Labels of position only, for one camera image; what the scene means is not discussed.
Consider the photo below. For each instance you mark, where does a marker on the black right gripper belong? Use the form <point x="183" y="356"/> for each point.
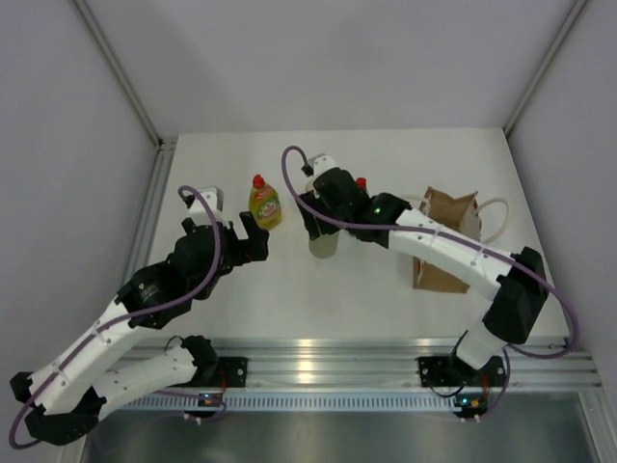
<point x="325" y="228"/>

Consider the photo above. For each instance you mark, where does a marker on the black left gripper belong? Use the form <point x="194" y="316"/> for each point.
<point x="241" y="248"/>

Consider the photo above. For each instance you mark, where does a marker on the yellow dish soap bottle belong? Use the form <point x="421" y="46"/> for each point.
<point x="264" y="204"/>

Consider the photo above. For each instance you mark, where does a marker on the white capped bottle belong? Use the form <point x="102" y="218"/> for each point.
<point x="324" y="246"/>

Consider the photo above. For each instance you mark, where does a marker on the cream pump soap bottle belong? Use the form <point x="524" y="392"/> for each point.
<point x="309" y="188"/>

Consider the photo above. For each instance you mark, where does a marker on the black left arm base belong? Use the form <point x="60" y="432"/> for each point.
<point x="231" y="372"/>

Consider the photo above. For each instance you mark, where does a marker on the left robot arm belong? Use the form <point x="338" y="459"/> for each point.
<point x="70" y="397"/>

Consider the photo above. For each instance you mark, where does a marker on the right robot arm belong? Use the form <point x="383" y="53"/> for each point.
<point x="513" y="283"/>

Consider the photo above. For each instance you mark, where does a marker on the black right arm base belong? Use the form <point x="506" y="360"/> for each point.
<point x="435" y="372"/>

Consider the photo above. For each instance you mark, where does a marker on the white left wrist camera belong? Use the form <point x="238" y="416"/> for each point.
<point x="212" y="195"/>

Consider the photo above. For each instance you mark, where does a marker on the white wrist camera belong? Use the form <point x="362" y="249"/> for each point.
<point x="318" y="165"/>
<point x="212" y="195"/>

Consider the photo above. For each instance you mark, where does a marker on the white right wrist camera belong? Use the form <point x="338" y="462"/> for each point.
<point x="318" y="165"/>

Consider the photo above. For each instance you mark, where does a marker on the aluminium mounting rail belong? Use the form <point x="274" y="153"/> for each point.
<point x="389" y="365"/>

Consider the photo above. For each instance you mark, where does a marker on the white rope bag handle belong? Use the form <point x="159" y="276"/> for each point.
<point x="497" y="211"/>

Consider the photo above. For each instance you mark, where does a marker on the grey slotted cable duct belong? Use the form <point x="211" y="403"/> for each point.
<point x="306" y="402"/>

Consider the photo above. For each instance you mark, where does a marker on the left aluminium frame post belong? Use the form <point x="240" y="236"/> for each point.
<point x="113" y="63"/>

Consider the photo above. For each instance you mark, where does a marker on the aluminium frame post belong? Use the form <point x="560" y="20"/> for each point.
<point x="549" y="56"/>
<point x="113" y="63"/>

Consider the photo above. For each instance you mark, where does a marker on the right aluminium frame post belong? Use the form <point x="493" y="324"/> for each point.
<point x="549" y="56"/>

